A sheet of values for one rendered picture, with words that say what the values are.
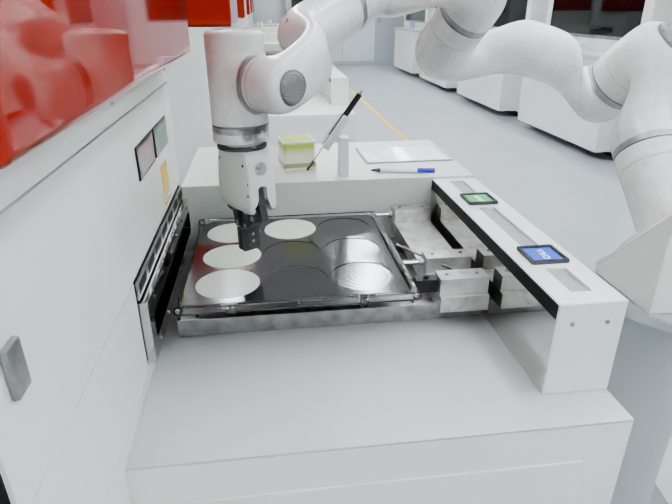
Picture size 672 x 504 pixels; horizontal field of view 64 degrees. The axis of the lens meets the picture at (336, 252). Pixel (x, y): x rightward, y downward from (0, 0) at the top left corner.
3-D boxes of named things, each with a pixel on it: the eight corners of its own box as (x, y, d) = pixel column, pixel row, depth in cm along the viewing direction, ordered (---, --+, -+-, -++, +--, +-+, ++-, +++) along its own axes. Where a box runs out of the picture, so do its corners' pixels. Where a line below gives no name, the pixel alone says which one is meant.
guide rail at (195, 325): (179, 337, 87) (176, 320, 85) (180, 330, 88) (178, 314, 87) (480, 315, 92) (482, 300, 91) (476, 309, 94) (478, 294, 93)
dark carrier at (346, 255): (181, 309, 80) (181, 305, 80) (203, 224, 111) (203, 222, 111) (410, 294, 84) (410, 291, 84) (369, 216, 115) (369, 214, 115)
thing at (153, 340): (145, 363, 76) (134, 304, 72) (184, 240, 115) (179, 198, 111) (158, 362, 76) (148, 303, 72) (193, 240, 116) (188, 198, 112)
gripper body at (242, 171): (281, 139, 81) (284, 210, 85) (245, 128, 88) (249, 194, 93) (237, 147, 76) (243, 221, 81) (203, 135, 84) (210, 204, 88)
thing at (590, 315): (543, 396, 73) (560, 305, 67) (428, 238, 123) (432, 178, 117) (608, 390, 74) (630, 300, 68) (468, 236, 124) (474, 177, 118)
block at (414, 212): (394, 222, 116) (394, 209, 114) (390, 217, 119) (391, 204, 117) (430, 221, 116) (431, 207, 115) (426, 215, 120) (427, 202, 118)
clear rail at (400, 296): (173, 318, 79) (171, 310, 78) (174, 313, 80) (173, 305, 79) (422, 301, 83) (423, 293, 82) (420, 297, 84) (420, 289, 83)
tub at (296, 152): (283, 173, 120) (282, 142, 117) (277, 164, 127) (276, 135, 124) (316, 170, 122) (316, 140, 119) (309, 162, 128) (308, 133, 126)
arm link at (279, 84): (406, 35, 88) (286, 132, 73) (331, 32, 98) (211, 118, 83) (397, -24, 82) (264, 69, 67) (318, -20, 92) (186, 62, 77)
